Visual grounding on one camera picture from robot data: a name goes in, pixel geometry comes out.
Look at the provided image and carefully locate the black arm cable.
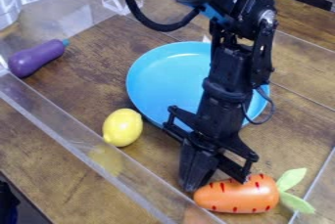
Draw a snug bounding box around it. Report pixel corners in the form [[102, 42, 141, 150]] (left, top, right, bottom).
[[118, 0, 207, 33]]

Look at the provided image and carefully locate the blue round plate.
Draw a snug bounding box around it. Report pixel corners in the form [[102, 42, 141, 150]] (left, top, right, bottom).
[[126, 41, 271, 127]]

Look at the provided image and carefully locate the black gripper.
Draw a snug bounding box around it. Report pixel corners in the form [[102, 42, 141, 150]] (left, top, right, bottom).
[[164, 77, 258, 192]]

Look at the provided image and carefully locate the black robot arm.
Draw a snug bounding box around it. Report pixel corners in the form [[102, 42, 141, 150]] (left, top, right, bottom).
[[164, 0, 278, 192]]

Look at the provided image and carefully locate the orange toy carrot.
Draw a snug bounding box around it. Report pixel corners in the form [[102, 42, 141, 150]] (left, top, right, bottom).
[[195, 168, 315, 214]]

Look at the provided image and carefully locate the clear acrylic barrier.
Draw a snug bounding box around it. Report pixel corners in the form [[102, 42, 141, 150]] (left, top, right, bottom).
[[0, 0, 335, 224]]

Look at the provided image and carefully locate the purple toy eggplant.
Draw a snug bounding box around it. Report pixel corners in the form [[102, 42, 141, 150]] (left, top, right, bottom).
[[8, 39, 70, 78]]

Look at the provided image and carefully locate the yellow toy lemon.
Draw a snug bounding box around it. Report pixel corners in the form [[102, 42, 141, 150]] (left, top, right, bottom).
[[102, 109, 144, 147]]

